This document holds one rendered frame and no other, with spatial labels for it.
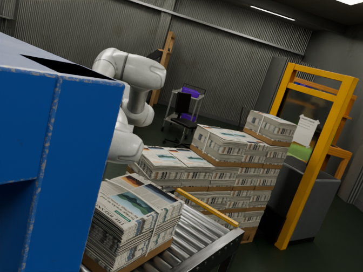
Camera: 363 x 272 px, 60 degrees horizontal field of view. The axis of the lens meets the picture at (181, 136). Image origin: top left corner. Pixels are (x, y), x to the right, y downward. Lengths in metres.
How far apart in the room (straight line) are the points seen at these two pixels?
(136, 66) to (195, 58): 8.37
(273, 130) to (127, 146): 2.11
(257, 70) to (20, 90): 9.90
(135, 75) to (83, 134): 1.14
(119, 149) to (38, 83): 0.73
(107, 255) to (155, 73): 0.79
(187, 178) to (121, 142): 1.50
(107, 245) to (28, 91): 0.91
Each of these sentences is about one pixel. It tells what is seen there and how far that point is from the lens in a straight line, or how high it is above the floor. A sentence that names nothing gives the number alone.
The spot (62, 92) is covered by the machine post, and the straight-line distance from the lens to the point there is 0.29.
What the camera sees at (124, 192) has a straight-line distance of 1.28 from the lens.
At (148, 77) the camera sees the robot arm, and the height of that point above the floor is 1.46.
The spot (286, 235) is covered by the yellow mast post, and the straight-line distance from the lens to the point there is 3.56.
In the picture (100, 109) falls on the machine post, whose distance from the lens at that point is 0.32.
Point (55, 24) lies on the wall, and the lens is 10.39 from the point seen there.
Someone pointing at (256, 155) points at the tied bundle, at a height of 0.96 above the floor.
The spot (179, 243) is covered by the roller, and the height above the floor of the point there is 0.79.
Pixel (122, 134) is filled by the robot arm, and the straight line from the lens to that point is 1.02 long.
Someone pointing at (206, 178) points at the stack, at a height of 0.72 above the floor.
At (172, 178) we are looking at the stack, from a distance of 2.36.
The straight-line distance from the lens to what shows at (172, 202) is 1.30.
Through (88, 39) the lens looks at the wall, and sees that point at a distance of 10.10.
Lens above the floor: 1.59
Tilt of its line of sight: 14 degrees down
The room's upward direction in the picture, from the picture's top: 17 degrees clockwise
